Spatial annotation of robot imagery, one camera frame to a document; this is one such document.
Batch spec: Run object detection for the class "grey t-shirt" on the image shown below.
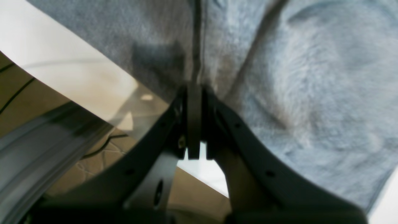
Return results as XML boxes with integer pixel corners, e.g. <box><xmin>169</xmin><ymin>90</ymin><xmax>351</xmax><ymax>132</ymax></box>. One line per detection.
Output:
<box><xmin>30</xmin><ymin>0</ymin><xmax>398</xmax><ymax>212</ymax></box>

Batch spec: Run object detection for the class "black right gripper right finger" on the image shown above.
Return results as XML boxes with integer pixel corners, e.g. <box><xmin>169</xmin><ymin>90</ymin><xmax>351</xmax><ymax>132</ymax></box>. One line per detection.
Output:
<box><xmin>202</xmin><ymin>87</ymin><xmax>368</xmax><ymax>224</ymax></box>

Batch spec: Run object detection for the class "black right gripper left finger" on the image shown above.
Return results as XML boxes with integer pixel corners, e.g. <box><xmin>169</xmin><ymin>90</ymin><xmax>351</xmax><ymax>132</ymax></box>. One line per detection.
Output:
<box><xmin>31</xmin><ymin>85</ymin><xmax>202</xmax><ymax>224</ymax></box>

